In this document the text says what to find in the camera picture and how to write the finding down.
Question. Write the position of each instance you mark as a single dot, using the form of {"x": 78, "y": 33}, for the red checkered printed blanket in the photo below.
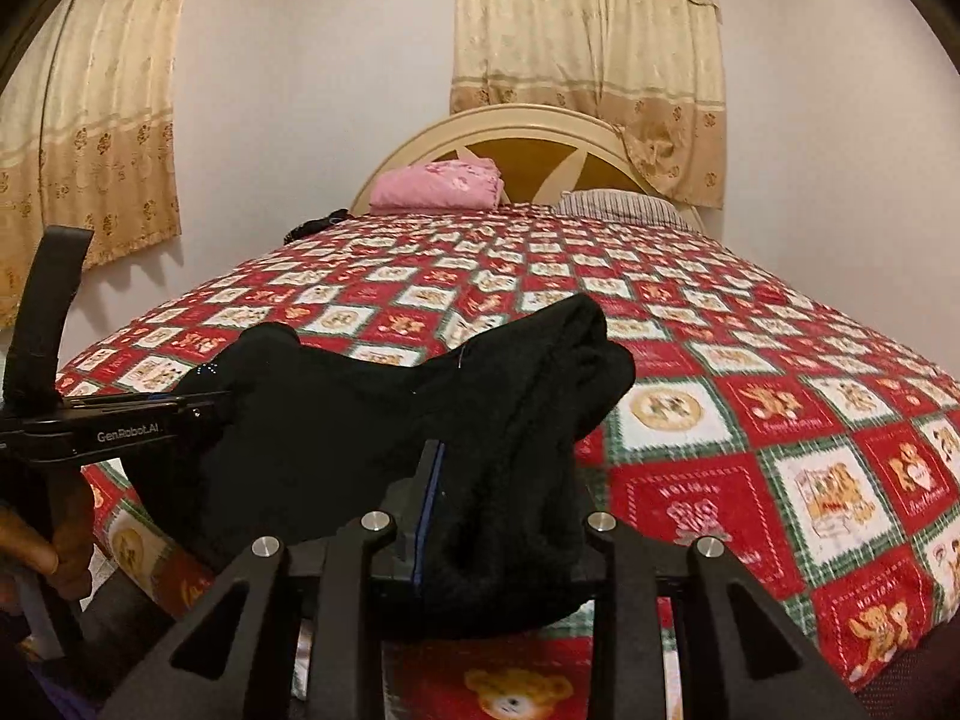
{"x": 750, "y": 390}

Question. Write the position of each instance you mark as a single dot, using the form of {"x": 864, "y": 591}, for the pink folded cloth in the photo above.
{"x": 435, "y": 184}

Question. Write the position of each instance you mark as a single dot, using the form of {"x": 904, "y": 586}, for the cream wooden headboard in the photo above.
{"x": 525, "y": 120}

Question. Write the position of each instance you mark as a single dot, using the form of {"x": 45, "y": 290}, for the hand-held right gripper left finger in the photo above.
{"x": 416, "y": 532}

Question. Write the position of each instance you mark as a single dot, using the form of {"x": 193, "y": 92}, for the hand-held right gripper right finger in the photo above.
{"x": 600, "y": 555}

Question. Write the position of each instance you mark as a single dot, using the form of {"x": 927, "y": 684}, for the black pants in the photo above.
{"x": 337, "y": 427}

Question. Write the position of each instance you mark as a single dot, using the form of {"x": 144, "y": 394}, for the dark cloth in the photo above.
{"x": 315, "y": 225}

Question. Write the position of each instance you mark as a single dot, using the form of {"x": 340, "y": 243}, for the striped pillow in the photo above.
{"x": 622, "y": 204}

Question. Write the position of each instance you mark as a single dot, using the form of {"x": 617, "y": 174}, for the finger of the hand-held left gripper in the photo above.
{"x": 195, "y": 403}

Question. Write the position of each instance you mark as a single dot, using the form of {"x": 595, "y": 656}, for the beige patterned curtain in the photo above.
{"x": 97, "y": 127}
{"x": 585, "y": 30}

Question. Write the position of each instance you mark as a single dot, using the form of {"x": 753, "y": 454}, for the person's left hand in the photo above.
{"x": 30, "y": 551}

